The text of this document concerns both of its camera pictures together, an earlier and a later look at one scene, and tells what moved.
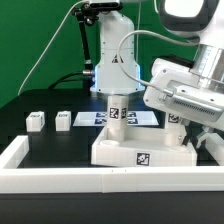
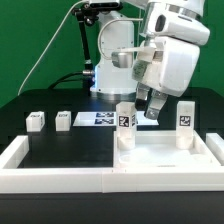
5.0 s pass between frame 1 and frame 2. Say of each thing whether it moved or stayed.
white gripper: moved
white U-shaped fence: stayed
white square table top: moved
